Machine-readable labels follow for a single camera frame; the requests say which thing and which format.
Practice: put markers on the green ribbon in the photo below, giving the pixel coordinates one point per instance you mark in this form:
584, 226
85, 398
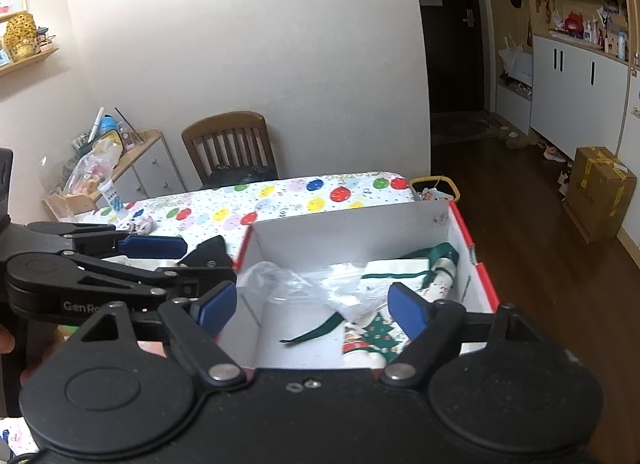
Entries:
326, 327

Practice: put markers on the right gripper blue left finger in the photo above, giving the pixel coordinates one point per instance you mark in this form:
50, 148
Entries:
192, 329

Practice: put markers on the wooden wall shelf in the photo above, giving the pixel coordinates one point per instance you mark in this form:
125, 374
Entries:
26, 62

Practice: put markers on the white cream tube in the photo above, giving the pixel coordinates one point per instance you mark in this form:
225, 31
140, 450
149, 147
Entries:
112, 198

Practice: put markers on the wooden drawer cabinet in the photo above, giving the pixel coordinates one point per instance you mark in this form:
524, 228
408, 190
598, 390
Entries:
145, 171

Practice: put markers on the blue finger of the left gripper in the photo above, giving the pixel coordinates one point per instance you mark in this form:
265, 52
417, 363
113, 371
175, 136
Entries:
103, 241
171, 282

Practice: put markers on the red white storage box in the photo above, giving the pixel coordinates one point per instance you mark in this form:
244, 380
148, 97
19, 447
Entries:
311, 242

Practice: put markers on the yellow flower ornament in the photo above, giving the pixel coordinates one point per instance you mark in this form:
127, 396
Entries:
21, 37

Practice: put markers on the brown wooden chair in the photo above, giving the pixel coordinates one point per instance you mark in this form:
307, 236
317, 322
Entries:
236, 138

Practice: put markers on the balloon pattern tablecloth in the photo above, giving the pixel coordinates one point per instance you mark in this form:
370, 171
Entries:
227, 212

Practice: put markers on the plastic bag of snacks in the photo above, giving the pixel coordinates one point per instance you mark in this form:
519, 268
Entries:
96, 166

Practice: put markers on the person's left hand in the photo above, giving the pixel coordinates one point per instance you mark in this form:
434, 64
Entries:
7, 344

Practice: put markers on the white wall cabinets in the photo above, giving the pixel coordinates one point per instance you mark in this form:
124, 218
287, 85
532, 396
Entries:
582, 63

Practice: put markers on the clear plastic bag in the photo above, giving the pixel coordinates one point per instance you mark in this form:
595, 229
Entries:
346, 289

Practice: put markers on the brown cardboard box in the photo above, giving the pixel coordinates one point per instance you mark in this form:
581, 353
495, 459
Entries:
599, 193

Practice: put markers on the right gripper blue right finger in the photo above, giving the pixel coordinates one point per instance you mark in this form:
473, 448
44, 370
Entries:
434, 331

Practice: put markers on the black bag on chair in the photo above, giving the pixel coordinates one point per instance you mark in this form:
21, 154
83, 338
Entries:
226, 176

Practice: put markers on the yellow rim basket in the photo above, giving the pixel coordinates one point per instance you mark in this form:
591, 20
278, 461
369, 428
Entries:
435, 188

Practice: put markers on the christmas pattern gift bag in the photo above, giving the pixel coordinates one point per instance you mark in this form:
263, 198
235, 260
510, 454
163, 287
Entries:
375, 339

